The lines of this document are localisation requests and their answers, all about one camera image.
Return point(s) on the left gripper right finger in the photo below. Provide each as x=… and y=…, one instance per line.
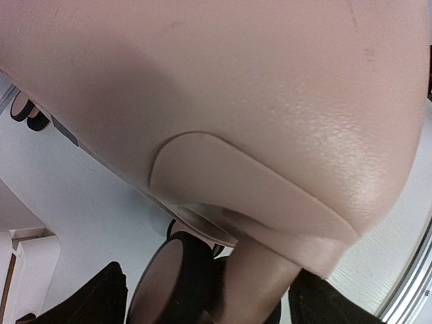
x=315, y=301

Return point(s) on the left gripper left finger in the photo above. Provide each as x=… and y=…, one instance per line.
x=102, y=300

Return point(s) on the pink hard-shell suitcase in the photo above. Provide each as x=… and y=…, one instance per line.
x=278, y=132

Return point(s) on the white plastic drawer unit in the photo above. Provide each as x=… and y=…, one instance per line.
x=28, y=261

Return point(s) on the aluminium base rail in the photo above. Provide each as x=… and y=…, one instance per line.
x=414, y=288

